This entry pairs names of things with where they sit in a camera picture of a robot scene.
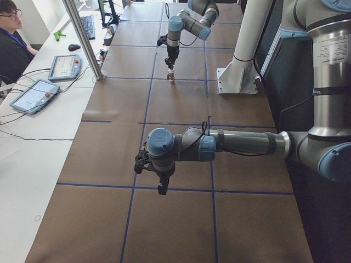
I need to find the blue tape strip lengthwise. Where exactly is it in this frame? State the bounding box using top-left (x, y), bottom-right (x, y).
top-left (120, 2), bottom-right (168, 263)

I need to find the green hand tool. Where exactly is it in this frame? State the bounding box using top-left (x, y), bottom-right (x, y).
top-left (53, 30), bottom-right (66, 42)

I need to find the black monitor stand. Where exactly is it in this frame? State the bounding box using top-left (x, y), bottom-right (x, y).
top-left (98, 0), bottom-right (120, 28)

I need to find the black keyboard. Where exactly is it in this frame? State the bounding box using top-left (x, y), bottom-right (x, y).
top-left (80, 15), bottom-right (95, 40)

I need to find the teach pendant tablet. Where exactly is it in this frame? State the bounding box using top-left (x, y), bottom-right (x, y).
top-left (48, 55), bottom-right (81, 82)
top-left (10, 79), bottom-right (60, 115)

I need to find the near teach pendant tablet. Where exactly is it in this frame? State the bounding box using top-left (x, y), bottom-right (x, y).
top-left (10, 79), bottom-right (60, 115)

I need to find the far teach pendant tablet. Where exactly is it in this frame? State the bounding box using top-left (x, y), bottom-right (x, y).
top-left (48, 55), bottom-right (81, 82)

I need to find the brown paper table mat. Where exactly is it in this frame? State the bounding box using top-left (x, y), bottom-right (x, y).
top-left (26, 3), bottom-right (312, 262)

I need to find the black computer mouse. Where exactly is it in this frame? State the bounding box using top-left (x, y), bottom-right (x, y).
top-left (68, 44), bottom-right (81, 52)

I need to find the aluminium frame profile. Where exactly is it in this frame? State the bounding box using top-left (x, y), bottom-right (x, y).
top-left (63, 0), bottom-right (103, 81)

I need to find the person in black shirt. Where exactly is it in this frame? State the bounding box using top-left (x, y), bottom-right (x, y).
top-left (1, 0), bottom-right (38, 84)

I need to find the white mounting post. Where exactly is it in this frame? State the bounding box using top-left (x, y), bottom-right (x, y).
top-left (217, 0), bottom-right (273, 94)

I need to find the blue tape strip crosswise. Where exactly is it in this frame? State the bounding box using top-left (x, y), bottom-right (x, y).
top-left (104, 77), bottom-right (218, 82)

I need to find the chrome threaded PPR valve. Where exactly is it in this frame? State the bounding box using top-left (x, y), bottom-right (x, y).
top-left (167, 69), bottom-right (175, 84)

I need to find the black pendant cable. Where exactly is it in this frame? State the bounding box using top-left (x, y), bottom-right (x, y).
top-left (0, 68), bottom-right (95, 142)

